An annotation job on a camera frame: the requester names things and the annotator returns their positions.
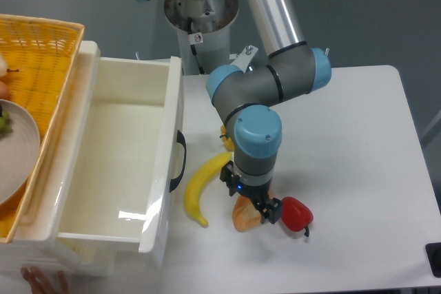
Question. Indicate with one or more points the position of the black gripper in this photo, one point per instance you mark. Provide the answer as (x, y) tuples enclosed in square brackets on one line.
[(272, 208)]

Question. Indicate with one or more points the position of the red bell pepper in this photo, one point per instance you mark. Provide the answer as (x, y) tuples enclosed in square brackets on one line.
[(296, 216)]

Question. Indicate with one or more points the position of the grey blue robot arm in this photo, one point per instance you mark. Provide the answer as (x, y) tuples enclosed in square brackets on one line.
[(243, 98)]

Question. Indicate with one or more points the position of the yellow bell pepper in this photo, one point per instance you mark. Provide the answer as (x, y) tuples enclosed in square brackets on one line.
[(227, 141)]

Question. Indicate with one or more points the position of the person's hand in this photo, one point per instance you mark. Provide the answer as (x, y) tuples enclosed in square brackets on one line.
[(41, 284)]

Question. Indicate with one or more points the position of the triangular puff pastry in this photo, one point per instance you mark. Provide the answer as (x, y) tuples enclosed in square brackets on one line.
[(244, 216)]

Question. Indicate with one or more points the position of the yellow banana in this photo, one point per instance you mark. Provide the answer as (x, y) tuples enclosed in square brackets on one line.
[(197, 183)]

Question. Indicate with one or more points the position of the white plastic drawer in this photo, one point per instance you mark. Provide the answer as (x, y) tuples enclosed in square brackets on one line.
[(119, 197)]

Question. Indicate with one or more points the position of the black object at table edge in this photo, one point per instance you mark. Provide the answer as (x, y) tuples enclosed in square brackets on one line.
[(433, 251)]

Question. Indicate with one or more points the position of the grey plate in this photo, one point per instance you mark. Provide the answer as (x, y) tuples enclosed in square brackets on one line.
[(19, 149)]

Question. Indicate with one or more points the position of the yellow woven basket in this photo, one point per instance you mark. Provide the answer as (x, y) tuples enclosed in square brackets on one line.
[(41, 53)]

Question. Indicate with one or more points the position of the green grapes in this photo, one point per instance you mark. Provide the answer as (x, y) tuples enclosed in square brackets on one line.
[(5, 127)]

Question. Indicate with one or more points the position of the orange peach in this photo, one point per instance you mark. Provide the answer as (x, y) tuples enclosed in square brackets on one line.
[(4, 91)]

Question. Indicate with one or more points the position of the white pear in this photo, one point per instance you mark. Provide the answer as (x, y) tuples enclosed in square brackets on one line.
[(4, 67)]

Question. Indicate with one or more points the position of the black drawer handle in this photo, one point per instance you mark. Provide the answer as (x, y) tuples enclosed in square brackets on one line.
[(181, 157)]

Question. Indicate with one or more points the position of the white mounting bracket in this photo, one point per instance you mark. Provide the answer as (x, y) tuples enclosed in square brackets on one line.
[(245, 58)]

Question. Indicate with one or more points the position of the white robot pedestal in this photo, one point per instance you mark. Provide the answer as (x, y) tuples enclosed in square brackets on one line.
[(203, 32)]

